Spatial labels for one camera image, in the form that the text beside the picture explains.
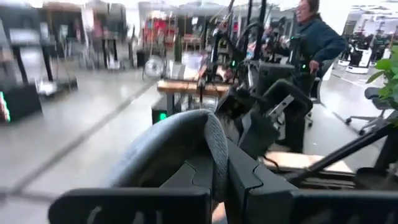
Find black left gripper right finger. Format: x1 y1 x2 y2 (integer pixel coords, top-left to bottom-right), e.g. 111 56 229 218
226 139 398 224

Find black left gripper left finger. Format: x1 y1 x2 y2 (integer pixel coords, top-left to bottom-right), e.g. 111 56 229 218
48 152 215 224

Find blue denim jeans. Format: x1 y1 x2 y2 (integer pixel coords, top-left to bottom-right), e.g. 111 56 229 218
102 108 229 203

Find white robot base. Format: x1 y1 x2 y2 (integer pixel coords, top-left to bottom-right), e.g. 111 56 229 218
345 46 373 75

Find wooden background table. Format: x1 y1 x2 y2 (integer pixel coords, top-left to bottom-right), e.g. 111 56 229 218
157 79 231 116

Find black background robot station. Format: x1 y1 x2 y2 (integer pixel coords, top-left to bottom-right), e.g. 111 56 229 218
201 0 296 94

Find black computer tower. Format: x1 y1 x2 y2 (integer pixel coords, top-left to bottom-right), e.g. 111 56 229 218
151 96 175 125

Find round floor fan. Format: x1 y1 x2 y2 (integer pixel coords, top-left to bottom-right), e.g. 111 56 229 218
142 55 166 82

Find person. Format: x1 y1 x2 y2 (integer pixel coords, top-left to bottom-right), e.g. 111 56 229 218
294 0 348 78

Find office chair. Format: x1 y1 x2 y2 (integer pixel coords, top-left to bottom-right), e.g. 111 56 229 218
345 86 393 136

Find black box with green light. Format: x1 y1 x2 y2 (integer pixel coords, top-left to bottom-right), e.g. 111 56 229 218
0 83 43 123

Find green potted plant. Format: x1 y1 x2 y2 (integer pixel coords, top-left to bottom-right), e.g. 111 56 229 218
366 45 398 126

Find black frame strut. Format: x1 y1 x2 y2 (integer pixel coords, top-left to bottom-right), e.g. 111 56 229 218
285 123 398 185

